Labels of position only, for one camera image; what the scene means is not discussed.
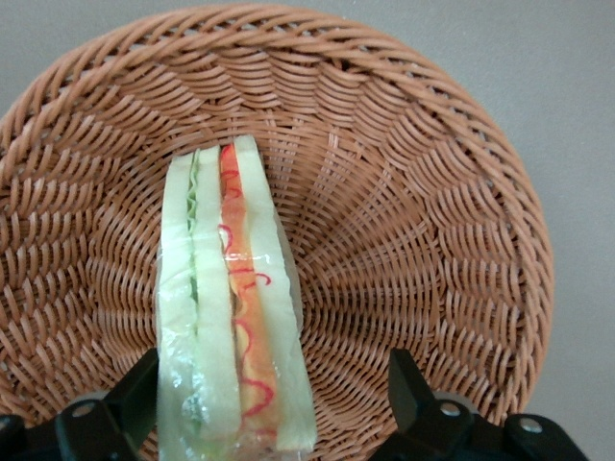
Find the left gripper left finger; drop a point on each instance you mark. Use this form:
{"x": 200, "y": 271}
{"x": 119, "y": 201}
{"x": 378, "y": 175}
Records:
{"x": 96, "y": 432}

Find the triangle sandwich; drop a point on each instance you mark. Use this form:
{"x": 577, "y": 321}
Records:
{"x": 211, "y": 288}

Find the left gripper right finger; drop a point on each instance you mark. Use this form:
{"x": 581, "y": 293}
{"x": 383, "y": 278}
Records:
{"x": 456, "y": 437}

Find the round brown wicker basket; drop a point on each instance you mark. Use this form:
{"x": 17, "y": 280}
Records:
{"x": 384, "y": 216}

